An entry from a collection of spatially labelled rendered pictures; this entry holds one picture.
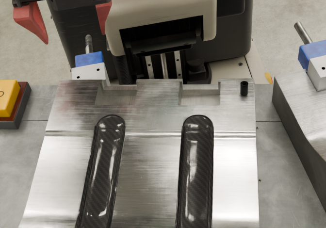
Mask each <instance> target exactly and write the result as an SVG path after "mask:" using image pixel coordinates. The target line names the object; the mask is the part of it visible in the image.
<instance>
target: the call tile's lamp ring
mask: <svg viewBox="0 0 326 228"><path fill-rule="evenodd" d="M18 84H19V85H22V86H21V89H20V92H19V94H18V97H17V100H16V103H15V106H14V109H13V111H12V114H11V117H0V121H14V119H15V116H16V113H17V111H18V108H19V105H20V102H21V99H22V96H23V93H24V90H25V88H26V85H27V81H18Z"/></svg>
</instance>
